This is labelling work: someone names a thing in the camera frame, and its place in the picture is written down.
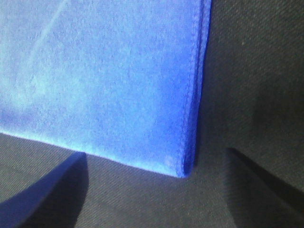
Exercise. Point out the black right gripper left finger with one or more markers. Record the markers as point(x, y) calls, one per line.
point(54, 201)

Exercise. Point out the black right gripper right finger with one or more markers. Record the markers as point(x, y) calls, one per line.
point(258, 199)

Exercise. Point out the blue microfiber towel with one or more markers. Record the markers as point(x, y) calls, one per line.
point(119, 79)

